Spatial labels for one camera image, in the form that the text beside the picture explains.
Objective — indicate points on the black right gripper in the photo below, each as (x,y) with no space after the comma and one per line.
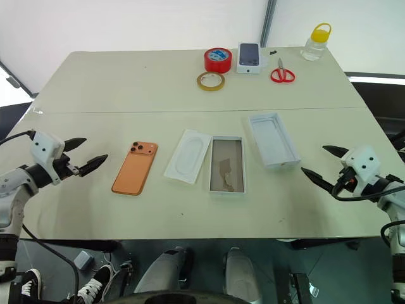
(345,181)

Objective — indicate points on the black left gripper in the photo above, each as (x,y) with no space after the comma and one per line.
(64,168)

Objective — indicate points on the orange smartphone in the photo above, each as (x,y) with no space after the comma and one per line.
(134,171)

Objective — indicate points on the white phone box lid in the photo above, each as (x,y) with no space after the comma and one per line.
(273,139)

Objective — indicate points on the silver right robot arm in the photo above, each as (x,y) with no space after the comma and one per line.
(392,202)

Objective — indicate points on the white phone box base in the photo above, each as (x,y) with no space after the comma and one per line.
(226,164)

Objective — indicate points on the grey metal block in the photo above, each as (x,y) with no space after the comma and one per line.
(83,259)

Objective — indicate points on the phone box with printed phone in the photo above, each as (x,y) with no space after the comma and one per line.
(249,55)

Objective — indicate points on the white moulded insert tray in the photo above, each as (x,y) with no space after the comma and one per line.
(186,155)

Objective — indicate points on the clear bottle yellow cap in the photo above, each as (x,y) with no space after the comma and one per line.
(313,47)

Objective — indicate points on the black metal stand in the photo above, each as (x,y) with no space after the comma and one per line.
(300,288)
(121,278)

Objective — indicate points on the black white sneaker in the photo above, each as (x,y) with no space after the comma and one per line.
(31,283)
(95,283)

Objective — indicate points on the yellow clear tape roll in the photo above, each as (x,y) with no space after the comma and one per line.
(201,84)

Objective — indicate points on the silver right robot leg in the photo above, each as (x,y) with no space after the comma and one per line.
(240,275)

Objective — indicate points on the silver robot leg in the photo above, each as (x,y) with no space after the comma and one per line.
(161,272)
(240,275)

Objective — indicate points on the silver left robot leg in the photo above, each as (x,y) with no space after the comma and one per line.
(161,272)

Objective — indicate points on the red tape roll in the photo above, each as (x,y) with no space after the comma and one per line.
(218,65)

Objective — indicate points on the grey metal pole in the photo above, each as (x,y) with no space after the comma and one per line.
(268,22)

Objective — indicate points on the dark rounded shape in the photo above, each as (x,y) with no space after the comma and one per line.
(177,298)

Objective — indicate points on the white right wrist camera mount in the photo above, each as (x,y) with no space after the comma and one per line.
(364,160)

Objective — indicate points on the white camera head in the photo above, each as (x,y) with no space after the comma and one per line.
(46,147)

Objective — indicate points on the grey frame bar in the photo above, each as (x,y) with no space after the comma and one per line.
(19,86)

